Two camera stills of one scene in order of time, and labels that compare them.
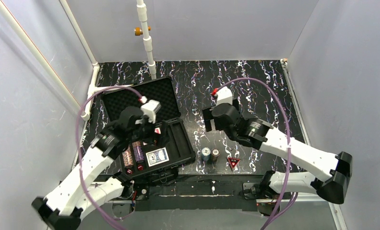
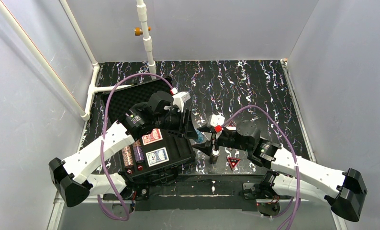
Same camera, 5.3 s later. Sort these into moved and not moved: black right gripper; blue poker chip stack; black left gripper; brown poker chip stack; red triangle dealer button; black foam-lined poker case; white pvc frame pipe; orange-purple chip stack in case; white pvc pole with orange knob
Moved: blue poker chip stack; black left gripper; black right gripper
Not moved: black foam-lined poker case; white pvc pole with orange knob; orange-purple chip stack in case; brown poker chip stack; white pvc frame pipe; red triangle dealer button
